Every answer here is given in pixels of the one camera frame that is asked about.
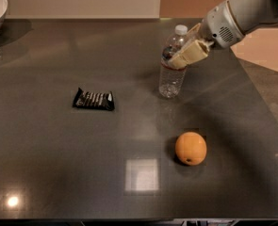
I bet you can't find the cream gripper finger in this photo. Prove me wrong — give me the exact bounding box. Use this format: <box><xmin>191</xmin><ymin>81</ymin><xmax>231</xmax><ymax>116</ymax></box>
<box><xmin>187</xmin><ymin>23</ymin><xmax>201</xmax><ymax>37</ymax></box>
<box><xmin>168</xmin><ymin>40</ymin><xmax>210</xmax><ymax>70</ymax></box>

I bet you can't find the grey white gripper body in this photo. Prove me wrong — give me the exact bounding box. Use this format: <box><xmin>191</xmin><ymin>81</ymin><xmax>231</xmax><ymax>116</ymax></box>
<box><xmin>199</xmin><ymin>1</ymin><xmax>245</xmax><ymax>48</ymax></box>

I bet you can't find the clear plastic water bottle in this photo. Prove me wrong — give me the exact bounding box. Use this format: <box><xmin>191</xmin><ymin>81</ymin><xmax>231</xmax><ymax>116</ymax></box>
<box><xmin>158</xmin><ymin>24</ymin><xmax>188</xmax><ymax>98</ymax></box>

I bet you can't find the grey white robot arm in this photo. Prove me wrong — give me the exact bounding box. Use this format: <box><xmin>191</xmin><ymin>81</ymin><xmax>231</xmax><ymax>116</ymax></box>
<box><xmin>168</xmin><ymin>0</ymin><xmax>278</xmax><ymax>70</ymax></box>

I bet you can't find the orange fruit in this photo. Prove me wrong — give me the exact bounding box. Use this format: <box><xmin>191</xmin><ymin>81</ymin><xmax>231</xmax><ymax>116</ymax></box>
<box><xmin>175</xmin><ymin>132</ymin><xmax>207</xmax><ymax>166</ymax></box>

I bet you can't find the black snack bar wrapper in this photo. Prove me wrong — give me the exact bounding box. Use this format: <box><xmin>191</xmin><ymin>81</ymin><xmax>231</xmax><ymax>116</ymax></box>
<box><xmin>73</xmin><ymin>89</ymin><xmax>115</xmax><ymax>111</ymax></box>

